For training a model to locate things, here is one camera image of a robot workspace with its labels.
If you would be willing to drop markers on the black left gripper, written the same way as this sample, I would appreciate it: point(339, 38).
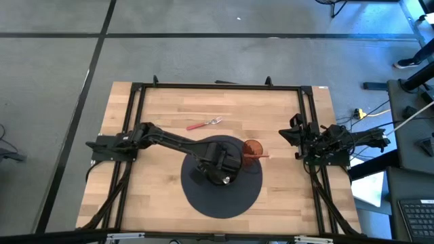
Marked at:
point(223, 157)

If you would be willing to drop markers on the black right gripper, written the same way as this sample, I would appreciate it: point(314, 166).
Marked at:
point(302, 140)

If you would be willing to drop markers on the black bowl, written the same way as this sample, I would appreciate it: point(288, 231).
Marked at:
point(217, 180)

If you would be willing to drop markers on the translucent orange cup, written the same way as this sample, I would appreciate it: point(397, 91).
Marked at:
point(254, 147)

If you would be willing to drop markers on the orange bendy straw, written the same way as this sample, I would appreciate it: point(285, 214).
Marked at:
point(259, 156)

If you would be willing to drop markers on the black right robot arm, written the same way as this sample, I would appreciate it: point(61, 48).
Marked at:
point(352, 140)

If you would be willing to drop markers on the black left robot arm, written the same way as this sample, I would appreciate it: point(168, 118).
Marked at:
point(169, 139)

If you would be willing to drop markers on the round dark grey placemat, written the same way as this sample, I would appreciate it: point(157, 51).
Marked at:
point(220, 200)

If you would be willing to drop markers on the yellow power plug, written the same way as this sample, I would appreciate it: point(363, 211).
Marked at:
point(360, 113)

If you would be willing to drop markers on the white paper sheet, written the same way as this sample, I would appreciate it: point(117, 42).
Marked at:
point(369, 189)

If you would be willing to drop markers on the grey side desk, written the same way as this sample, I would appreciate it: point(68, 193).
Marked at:
point(407, 184)

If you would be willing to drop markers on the person's shoe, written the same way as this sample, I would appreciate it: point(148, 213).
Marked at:
point(405, 63)

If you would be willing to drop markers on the black stand leg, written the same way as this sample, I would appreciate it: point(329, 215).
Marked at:
point(418, 78)

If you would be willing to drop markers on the black laptop keyboard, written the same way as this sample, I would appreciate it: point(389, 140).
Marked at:
point(418, 220)

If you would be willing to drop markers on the person's leg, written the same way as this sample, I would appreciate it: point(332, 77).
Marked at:
point(425, 51)

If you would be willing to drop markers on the black rig bar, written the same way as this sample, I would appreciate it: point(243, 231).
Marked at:
point(51, 237)

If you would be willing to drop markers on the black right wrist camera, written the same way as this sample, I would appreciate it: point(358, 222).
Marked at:
point(297, 120)

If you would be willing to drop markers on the black aluminium table frame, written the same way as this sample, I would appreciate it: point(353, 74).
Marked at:
point(220, 86)

